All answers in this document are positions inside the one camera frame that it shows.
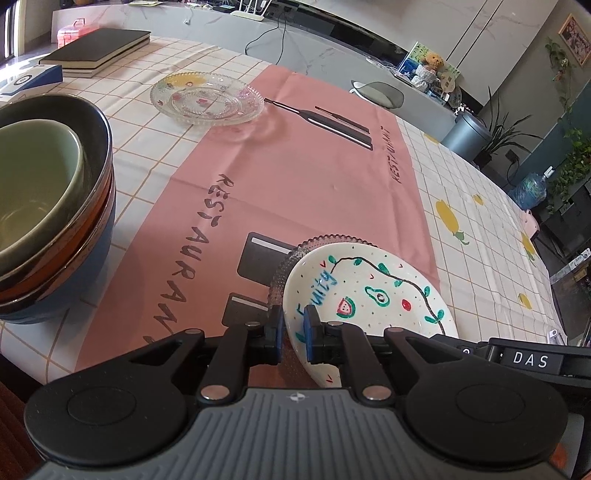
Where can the white round stool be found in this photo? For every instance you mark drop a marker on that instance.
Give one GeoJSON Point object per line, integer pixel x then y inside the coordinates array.
{"type": "Point", "coordinates": [383, 94]}

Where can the hanging vine plant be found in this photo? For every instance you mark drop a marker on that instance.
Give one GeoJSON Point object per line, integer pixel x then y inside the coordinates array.
{"type": "Point", "coordinates": [561, 69]}

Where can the black hardcover book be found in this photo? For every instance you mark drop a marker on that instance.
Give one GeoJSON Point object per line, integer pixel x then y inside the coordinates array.
{"type": "Point", "coordinates": [97, 46]}

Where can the framed wall picture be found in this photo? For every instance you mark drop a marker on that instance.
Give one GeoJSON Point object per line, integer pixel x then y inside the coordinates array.
{"type": "Point", "coordinates": [575, 34]}

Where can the white fruit-print plate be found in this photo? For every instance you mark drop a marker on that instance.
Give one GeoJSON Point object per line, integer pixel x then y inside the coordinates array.
{"type": "Point", "coordinates": [369, 295]}

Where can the blue water bottle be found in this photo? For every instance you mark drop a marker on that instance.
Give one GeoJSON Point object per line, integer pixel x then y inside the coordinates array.
{"type": "Point", "coordinates": [531, 189]}

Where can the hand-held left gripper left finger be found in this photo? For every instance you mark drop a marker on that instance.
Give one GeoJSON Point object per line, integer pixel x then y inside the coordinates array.
{"type": "Point", "coordinates": [276, 337]}

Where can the small clear glass plate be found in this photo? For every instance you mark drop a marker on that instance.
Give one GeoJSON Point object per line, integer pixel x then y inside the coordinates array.
{"type": "Point", "coordinates": [281, 272]}

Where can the white and blue box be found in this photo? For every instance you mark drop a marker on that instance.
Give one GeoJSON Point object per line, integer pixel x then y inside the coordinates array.
{"type": "Point", "coordinates": [32, 78]}

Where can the green ceramic bowl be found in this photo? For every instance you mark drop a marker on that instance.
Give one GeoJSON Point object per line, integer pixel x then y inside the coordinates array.
{"type": "Point", "coordinates": [32, 184]}

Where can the teddy bear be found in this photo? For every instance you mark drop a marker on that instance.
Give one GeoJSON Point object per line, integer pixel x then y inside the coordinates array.
{"type": "Point", "coordinates": [431, 62]}

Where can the white router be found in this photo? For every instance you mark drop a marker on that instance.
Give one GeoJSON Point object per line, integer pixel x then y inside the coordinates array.
{"type": "Point", "coordinates": [251, 14]}

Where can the pink plastic box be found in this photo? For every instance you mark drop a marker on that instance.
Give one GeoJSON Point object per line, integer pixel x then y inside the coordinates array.
{"type": "Point", "coordinates": [74, 33]}

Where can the pink placemat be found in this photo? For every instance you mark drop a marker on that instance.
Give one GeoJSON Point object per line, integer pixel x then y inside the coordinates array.
{"type": "Point", "coordinates": [300, 184]}

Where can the colourful picture card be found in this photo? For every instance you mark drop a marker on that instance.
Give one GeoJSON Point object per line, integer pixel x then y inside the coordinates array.
{"type": "Point", "coordinates": [450, 76]}

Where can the grey trash can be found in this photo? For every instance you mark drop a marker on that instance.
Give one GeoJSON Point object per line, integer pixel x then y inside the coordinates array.
{"type": "Point", "coordinates": [466, 136]}

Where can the leafy green plant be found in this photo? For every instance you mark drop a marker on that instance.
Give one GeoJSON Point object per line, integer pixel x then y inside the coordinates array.
{"type": "Point", "coordinates": [575, 170]}

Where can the lemon-print checked tablecloth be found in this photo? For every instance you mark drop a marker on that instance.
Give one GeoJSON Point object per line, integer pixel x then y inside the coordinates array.
{"type": "Point", "coordinates": [485, 258]}

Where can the pink piggy figure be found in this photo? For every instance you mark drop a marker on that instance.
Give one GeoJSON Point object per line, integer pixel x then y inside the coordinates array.
{"type": "Point", "coordinates": [529, 224]}

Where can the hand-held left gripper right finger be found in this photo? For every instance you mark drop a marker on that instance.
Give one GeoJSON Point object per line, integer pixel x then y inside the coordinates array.
{"type": "Point", "coordinates": [311, 337]}

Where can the large floral glass plate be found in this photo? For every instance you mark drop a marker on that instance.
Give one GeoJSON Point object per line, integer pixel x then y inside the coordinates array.
{"type": "Point", "coordinates": [207, 99]}

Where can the grey marble cabinet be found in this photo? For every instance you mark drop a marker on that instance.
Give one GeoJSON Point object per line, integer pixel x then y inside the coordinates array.
{"type": "Point", "coordinates": [323, 55]}

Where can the spiky potted plant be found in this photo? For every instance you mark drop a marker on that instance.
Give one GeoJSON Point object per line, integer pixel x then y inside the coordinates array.
{"type": "Point", "coordinates": [501, 134]}

